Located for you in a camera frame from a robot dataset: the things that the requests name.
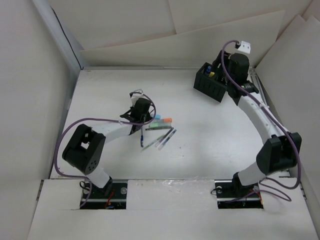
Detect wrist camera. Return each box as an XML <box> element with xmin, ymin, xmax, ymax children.
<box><xmin>129</xmin><ymin>89</ymin><xmax>144</xmax><ymax>107</ymax></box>
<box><xmin>235</xmin><ymin>41</ymin><xmax>251</xmax><ymax>54</ymax></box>

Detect blue spray bottle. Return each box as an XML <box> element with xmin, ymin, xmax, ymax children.
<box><xmin>204</xmin><ymin>65</ymin><xmax>212</xmax><ymax>76</ymax></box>

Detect green cap highlighter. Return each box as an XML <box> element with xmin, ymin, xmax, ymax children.
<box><xmin>149</xmin><ymin>122</ymin><xmax>172</xmax><ymax>129</ymax></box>

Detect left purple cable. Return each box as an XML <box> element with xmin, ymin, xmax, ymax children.
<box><xmin>53</xmin><ymin>91</ymin><xmax>157</xmax><ymax>208</ymax></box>

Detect blue cap gel pen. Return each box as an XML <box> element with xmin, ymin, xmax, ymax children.
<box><xmin>158</xmin><ymin>129</ymin><xmax>177</xmax><ymax>151</ymax></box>

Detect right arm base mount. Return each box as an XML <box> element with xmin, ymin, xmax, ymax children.
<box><xmin>210</xmin><ymin>179</ymin><xmax>264</xmax><ymax>209</ymax></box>

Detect blue pen near gripper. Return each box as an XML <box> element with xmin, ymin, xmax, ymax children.
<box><xmin>140</xmin><ymin>128</ymin><xmax>144</xmax><ymax>148</ymax></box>

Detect dark cap gel pen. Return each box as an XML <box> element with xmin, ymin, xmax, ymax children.
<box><xmin>155</xmin><ymin>127</ymin><xmax>174</xmax><ymax>147</ymax></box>

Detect black slotted organizer box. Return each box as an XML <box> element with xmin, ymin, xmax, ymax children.
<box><xmin>193</xmin><ymin>62</ymin><xmax>227</xmax><ymax>103</ymax></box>

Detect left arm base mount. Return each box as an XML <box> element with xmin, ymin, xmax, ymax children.
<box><xmin>79</xmin><ymin>180</ymin><xmax>128</xmax><ymax>210</ymax></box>

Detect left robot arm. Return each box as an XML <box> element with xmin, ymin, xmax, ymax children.
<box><xmin>62</xmin><ymin>97</ymin><xmax>155</xmax><ymax>199</ymax></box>

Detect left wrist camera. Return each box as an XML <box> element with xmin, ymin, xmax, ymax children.
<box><xmin>129</xmin><ymin>89</ymin><xmax>144</xmax><ymax>107</ymax></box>

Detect aluminium rail right side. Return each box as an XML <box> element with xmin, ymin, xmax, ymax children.
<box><xmin>248</xmin><ymin>67</ymin><xmax>307</xmax><ymax>201</ymax></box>

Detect purple cable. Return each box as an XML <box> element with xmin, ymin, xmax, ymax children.
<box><xmin>53</xmin><ymin>91</ymin><xmax>157</xmax><ymax>208</ymax></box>
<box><xmin>221</xmin><ymin>40</ymin><xmax>302</xmax><ymax>203</ymax></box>

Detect orange cap highlighter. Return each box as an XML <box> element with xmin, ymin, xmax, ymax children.
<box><xmin>153</xmin><ymin>118</ymin><xmax>172</xmax><ymax>123</ymax></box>

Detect black pen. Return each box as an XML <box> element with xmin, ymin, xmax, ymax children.
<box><xmin>145</xmin><ymin>126</ymin><xmax>172</xmax><ymax>131</ymax></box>

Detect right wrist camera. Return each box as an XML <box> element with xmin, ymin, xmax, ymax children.
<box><xmin>235</xmin><ymin>41</ymin><xmax>251</xmax><ymax>54</ymax></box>

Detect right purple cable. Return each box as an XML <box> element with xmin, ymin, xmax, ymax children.
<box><xmin>221</xmin><ymin>40</ymin><xmax>302</xmax><ymax>203</ymax></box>

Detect green gel pen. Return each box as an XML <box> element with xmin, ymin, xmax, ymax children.
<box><xmin>141</xmin><ymin>134</ymin><xmax>165</xmax><ymax>152</ymax></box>

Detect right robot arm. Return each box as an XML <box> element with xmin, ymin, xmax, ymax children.
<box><xmin>212</xmin><ymin>50</ymin><xmax>302</xmax><ymax>197</ymax></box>

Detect yellow cap highlighter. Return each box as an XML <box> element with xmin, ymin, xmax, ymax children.
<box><xmin>208</xmin><ymin>72</ymin><xmax>215</xmax><ymax>78</ymax></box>

